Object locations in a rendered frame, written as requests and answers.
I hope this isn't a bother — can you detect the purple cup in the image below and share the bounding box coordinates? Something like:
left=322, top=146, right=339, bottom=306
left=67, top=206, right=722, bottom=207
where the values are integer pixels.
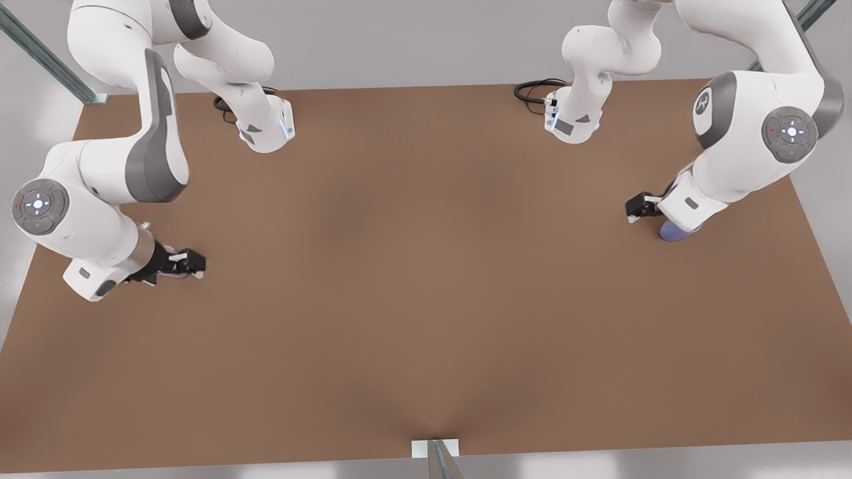
left=660, top=220, right=704, bottom=243

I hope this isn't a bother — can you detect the silver frame post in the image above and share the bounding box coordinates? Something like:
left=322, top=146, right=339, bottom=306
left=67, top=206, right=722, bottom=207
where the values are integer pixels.
left=747, top=0, right=838, bottom=73
left=411, top=438, right=465, bottom=479
left=0, top=3, right=109, bottom=106

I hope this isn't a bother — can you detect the pink cup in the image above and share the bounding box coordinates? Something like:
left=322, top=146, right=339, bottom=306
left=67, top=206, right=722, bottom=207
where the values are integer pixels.
left=160, top=245, right=194, bottom=279

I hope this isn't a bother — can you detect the black cable loop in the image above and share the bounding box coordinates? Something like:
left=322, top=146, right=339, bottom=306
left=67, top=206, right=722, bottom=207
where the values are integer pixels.
left=213, top=86, right=279, bottom=125
left=514, top=79, right=570, bottom=115

